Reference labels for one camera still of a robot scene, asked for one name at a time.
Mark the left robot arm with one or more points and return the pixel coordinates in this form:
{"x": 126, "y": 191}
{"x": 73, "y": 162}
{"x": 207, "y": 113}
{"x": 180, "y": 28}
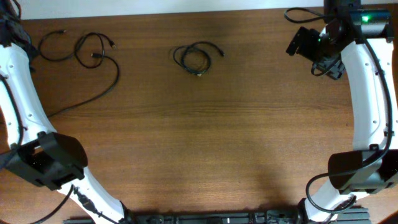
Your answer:
{"x": 37, "y": 152}

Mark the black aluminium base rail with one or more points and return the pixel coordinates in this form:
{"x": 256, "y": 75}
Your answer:
{"x": 217, "y": 217}

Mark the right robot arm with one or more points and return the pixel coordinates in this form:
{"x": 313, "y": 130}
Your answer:
{"x": 358, "y": 42}

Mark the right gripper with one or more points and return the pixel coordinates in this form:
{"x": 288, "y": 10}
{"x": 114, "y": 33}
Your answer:
{"x": 329, "y": 66}

